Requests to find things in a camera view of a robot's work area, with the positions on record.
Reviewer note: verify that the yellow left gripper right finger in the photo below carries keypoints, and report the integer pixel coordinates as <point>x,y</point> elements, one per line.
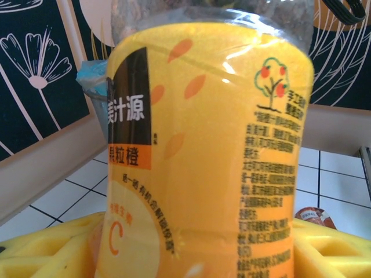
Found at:
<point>333,255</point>

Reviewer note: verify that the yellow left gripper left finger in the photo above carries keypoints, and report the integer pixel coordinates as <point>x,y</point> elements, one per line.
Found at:
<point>43,255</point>

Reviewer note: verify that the aluminium frame post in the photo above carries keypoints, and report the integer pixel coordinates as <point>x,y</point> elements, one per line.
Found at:
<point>365,156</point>

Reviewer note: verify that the orange juice bottle yellow label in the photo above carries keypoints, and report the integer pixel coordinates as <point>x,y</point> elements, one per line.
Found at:
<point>203,144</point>

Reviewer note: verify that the grey metal mesh bin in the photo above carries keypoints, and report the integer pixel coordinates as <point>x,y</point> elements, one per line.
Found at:
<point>100,116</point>

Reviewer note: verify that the blue plastic bin bag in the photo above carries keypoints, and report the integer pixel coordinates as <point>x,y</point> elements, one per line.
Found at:
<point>92,75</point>

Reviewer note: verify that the crushed bottle brown label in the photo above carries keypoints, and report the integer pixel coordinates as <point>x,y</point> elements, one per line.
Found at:
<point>316,217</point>

